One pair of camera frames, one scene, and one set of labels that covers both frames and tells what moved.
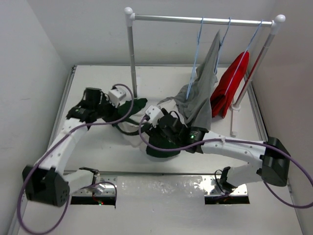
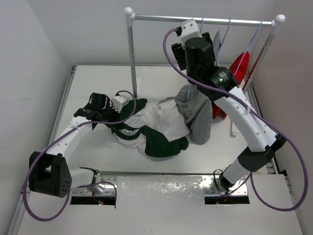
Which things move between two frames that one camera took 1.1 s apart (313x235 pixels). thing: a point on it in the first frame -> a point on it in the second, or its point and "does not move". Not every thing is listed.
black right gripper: x=152 y=132 -> x=180 y=54
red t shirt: x=220 y=103 does not move
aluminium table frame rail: x=24 y=204 does not move
